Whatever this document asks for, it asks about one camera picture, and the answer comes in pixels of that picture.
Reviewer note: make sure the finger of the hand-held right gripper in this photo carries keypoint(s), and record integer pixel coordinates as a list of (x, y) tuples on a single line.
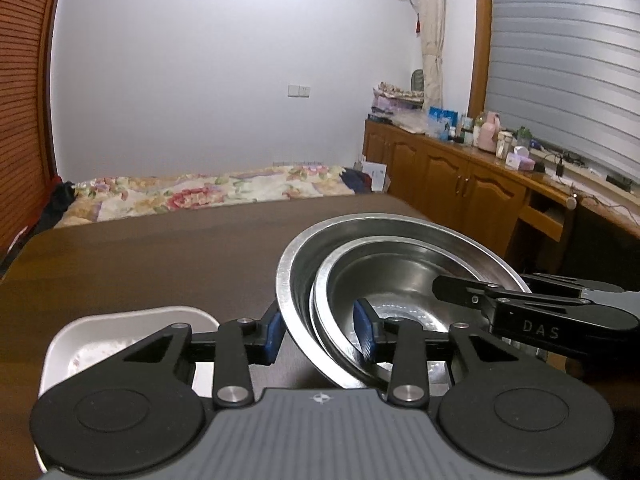
[(460, 290)]

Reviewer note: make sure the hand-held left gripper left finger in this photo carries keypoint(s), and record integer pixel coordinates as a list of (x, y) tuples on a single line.
[(273, 337)]

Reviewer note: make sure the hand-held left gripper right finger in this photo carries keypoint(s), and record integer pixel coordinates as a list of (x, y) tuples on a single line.
[(364, 332)]

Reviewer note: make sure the medium steel bowl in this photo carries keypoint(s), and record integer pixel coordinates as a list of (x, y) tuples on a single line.
[(400, 280)]

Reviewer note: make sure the large steel bowl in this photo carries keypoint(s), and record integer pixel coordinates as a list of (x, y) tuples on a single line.
[(300, 260)]

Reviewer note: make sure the white floral rectangular plate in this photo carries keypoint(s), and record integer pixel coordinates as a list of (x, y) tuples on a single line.
[(125, 325)]

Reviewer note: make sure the wooden cabinet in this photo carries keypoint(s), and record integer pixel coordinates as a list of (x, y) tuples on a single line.
[(450, 180)]

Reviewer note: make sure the white cardboard box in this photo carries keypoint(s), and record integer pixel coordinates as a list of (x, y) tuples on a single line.
[(375, 176)]

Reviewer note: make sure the purple tissue box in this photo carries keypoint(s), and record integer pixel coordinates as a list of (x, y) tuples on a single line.
[(519, 159)]

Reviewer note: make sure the dark blue blanket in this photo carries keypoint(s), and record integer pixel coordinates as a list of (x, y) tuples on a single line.
[(356, 181)]

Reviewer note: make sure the pink thermos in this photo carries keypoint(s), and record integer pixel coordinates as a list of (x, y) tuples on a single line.
[(489, 132)]

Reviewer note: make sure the floral blanket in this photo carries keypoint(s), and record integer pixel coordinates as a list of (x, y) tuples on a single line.
[(200, 192)]

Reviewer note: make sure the green bottle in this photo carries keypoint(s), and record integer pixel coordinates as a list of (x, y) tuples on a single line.
[(523, 137)]

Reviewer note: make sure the blue box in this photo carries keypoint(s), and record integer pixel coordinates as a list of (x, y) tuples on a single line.
[(442, 122)]

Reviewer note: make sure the clear plastic bag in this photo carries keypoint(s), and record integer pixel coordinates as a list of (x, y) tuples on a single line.
[(412, 122)]

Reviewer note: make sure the pile of folded cloths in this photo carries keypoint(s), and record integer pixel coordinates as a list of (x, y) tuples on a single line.
[(397, 97)]

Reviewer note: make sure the grey fan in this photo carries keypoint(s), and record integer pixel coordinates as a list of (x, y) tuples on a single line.
[(417, 80)]

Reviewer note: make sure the grey window blind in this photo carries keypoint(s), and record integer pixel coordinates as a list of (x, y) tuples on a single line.
[(565, 60)]

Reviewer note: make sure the dark cloth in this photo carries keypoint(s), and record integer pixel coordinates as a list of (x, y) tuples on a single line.
[(57, 202)]

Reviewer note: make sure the beige curtain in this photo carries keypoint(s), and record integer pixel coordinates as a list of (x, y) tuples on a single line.
[(431, 35)]

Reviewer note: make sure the brown louvered wardrobe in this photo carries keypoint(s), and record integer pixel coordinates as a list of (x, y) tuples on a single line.
[(25, 110)]

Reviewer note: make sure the white wall switch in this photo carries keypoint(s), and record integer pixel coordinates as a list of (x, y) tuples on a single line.
[(299, 91)]

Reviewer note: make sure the wooden window frame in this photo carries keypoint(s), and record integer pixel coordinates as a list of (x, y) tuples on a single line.
[(481, 35)]

